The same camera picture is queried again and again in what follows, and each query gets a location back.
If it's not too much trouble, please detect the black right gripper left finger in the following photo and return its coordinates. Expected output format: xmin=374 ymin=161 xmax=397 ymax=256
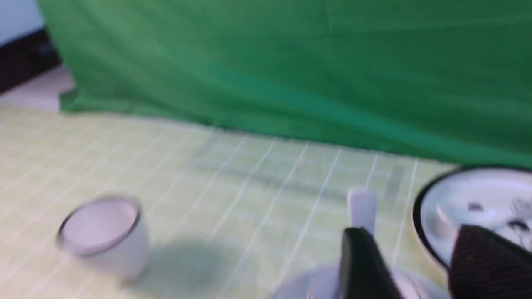
xmin=339 ymin=227 xmax=403 ymax=299

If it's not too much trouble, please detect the green backdrop cloth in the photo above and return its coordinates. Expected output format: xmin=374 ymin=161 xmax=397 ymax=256
xmin=38 ymin=0 xmax=532 ymax=167

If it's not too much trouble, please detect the green checkered tablecloth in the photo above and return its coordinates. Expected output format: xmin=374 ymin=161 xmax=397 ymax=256
xmin=0 ymin=105 xmax=451 ymax=299

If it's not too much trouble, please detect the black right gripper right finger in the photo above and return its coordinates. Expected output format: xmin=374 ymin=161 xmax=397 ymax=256
xmin=448 ymin=225 xmax=532 ymax=299

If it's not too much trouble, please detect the pale green plain plate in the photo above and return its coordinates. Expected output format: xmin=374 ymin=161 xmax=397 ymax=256
xmin=270 ymin=264 xmax=451 ymax=299

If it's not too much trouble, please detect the white cup black rim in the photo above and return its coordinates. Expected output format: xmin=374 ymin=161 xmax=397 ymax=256
xmin=56 ymin=193 xmax=150 ymax=284

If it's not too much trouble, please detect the black-rimmed illustrated plate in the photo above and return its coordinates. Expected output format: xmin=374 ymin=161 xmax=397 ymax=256
xmin=411 ymin=164 xmax=531 ymax=271

